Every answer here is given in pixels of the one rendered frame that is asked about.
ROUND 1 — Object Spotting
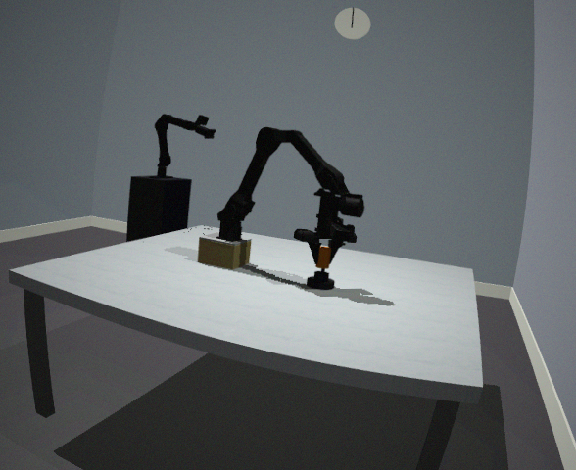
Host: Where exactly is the orange knob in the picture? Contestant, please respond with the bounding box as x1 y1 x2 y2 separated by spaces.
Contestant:
316 247 331 269

